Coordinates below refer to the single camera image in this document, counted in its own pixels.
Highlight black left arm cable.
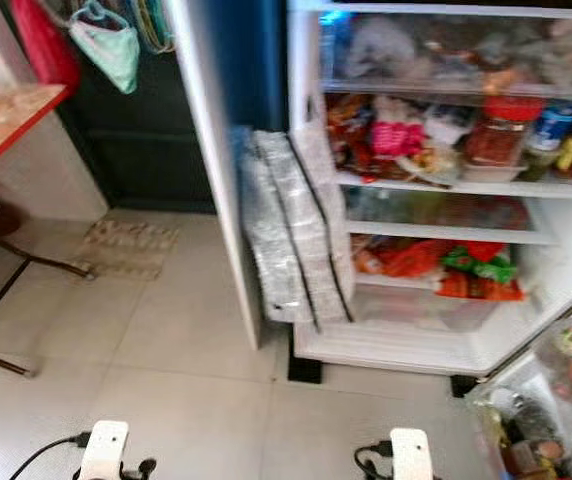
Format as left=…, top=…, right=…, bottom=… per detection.
left=21, top=431, right=93, bottom=480

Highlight wide red lid jar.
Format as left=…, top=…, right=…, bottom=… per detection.
left=466, top=97, right=545, bottom=169

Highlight green white hanging bag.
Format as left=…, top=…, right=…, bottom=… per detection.
left=68, top=0, right=142, bottom=96

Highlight orange food packet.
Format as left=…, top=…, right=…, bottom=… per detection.
left=366, top=240, right=447, bottom=279

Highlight white refrigerator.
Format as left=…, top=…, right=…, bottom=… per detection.
left=171, top=0, right=572, bottom=399

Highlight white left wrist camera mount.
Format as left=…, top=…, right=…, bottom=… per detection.
left=81, top=420, right=130, bottom=480

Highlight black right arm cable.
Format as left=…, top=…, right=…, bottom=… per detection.
left=356, top=440, right=393, bottom=480

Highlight small blue lid jar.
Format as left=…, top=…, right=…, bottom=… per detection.
left=531, top=100, right=572, bottom=153

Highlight pink snack packet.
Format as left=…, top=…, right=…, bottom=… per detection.
left=369, top=97, right=425, bottom=161

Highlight clear refrigerator drawer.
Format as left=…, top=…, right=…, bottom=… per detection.
left=321, top=10, right=572, bottom=99

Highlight green food packet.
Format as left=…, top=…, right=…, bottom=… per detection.
left=439, top=245, right=517, bottom=286

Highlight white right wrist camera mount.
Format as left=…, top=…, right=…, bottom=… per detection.
left=389, top=428, right=434, bottom=480

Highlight dark cabinet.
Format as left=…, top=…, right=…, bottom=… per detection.
left=51, top=0, right=222, bottom=214

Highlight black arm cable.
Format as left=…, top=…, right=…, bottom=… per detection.
left=21, top=431, right=93, bottom=480
left=356, top=440, right=393, bottom=480

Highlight wooden table red edge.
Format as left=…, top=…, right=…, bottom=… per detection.
left=0, top=82, right=97, bottom=379

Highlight tinted fridge tray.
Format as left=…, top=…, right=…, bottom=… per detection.
left=341, top=187, right=559, bottom=247

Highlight white refrigerator door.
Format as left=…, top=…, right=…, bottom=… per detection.
left=466, top=285, right=572, bottom=480

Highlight clear crisper drawer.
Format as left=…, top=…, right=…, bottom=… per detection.
left=351, top=278, right=527, bottom=333

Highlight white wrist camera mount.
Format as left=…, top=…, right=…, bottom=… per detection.
left=81, top=420, right=130, bottom=480
left=389, top=428, right=434, bottom=480

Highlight silver insulated bag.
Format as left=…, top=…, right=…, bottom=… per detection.
left=234, top=128, right=357, bottom=331

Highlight red hanging bag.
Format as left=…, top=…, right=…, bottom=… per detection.
left=9, top=0, right=82, bottom=91

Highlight green yellow hanging straps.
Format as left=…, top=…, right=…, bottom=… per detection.
left=131, top=0, right=177, bottom=56

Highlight patterned floor mat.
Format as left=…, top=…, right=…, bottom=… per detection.
left=74, top=218, right=182, bottom=281

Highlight white edged fridge shelf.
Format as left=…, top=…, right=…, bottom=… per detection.
left=336, top=170, right=572, bottom=201

